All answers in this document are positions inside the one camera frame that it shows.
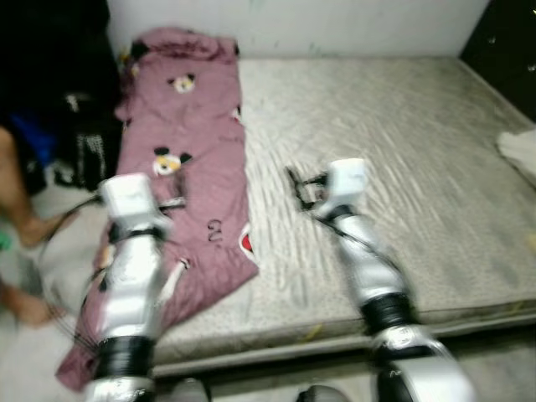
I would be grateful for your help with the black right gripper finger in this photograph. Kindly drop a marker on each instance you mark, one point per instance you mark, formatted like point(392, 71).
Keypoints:
point(295, 184)

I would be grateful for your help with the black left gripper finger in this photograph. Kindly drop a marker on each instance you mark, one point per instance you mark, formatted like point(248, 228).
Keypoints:
point(184, 191)

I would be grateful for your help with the white pillow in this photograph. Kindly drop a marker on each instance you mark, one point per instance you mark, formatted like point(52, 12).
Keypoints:
point(519, 155)

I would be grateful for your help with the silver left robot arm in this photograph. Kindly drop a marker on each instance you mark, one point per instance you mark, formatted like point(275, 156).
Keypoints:
point(134, 293)

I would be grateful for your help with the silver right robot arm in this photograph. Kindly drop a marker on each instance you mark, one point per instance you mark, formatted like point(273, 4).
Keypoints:
point(368, 268)

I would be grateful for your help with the pink cartoon print blanket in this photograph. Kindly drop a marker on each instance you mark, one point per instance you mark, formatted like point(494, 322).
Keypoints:
point(193, 117)

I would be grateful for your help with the grey quilted mattress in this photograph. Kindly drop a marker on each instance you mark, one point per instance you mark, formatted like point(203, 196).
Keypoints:
point(377, 126)

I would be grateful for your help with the black bag with white print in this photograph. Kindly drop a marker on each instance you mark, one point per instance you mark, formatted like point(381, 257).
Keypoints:
point(88, 142)

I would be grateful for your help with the grey cloth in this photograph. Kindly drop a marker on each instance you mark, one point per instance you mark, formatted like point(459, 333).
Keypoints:
point(71, 276)

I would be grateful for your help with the blue bag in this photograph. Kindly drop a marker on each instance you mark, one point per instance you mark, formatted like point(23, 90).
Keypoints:
point(38, 138)

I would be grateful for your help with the dotted lower mattress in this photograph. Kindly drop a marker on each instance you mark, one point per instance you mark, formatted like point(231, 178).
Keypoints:
point(276, 343)

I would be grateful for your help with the person bare leg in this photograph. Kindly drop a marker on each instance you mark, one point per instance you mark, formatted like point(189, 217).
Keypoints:
point(12, 193)

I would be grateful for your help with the person bare foot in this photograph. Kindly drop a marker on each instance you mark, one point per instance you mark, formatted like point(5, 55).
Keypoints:
point(29, 308)

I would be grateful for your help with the grey left robot leg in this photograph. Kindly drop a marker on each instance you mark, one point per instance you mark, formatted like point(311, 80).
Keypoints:
point(188, 391)

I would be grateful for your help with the grey robot leg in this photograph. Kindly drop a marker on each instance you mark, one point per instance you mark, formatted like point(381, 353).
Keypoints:
point(188, 391)
point(322, 394)

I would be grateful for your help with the grey right robot leg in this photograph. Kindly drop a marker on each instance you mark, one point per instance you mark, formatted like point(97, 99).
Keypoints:
point(322, 394)

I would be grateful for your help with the black tufted headboard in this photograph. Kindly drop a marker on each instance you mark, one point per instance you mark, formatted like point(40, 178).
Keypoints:
point(502, 42)

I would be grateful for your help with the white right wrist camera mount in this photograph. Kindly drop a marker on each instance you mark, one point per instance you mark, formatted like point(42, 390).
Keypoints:
point(347, 180)

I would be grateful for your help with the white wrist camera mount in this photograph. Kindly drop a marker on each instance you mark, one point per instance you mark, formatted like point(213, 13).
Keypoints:
point(126, 201)
point(347, 180)

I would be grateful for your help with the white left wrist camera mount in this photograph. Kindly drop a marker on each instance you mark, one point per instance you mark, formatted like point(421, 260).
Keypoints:
point(126, 201)

